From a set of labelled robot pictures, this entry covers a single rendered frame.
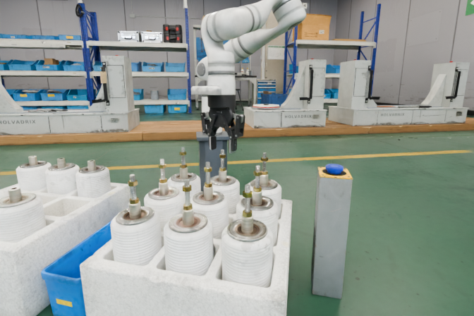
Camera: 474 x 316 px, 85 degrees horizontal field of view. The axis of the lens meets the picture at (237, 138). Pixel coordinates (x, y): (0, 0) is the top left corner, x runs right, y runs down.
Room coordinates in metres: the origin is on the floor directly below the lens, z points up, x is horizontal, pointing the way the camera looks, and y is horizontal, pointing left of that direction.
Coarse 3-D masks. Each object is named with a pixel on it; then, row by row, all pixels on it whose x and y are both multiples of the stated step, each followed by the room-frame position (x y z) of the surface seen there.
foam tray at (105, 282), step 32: (288, 224) 0.58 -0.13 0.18; (96, 256) 0.46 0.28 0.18; (160, 256) 0.46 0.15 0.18; (288, 256) 0.48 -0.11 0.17; (96, 288) 0.43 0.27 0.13; (128, 288) 0.41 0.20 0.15; (160, 288) 0.40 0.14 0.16; (192, 288) 0.38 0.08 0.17; (224, 288) 0.38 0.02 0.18; (256, 288) 0.38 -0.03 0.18
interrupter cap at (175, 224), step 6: (174, 216) 0.49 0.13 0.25; (180, 216) 0.49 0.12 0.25; (198, 216) 0.49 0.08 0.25; (204, 216) 0.49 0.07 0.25; (174, 222) 0.46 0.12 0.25; (180, 222) 0.47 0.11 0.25; (198, 222) 0.46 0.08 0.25; (204, 222) 0.46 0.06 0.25; (174, 228) 0.44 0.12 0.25; (180, 228) 0.44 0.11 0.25; (186, 228) 0.44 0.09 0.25; (192, 228) 0.44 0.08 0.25; (198, 228) 0.44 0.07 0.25
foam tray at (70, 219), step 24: (24, 192) 0.78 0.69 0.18; (72, 192) 0.78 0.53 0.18; (120, 192) 0.80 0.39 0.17; (48, 216) 0.63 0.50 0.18; (72, 216) 0.63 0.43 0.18; (96, 216) 0.70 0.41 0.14; (24, 240) 0.52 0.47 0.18; (48, 240) 0.55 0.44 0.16; (72, 240) 0.61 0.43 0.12; (0, 264) 0.49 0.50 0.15; (24, 264) 0.49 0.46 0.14; (48, 264) 0.54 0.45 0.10; (0, 288) 0.49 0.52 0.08; (24, 288) 0.48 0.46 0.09; (0, 312) 0.49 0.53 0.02; (24, 312) 0.48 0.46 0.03
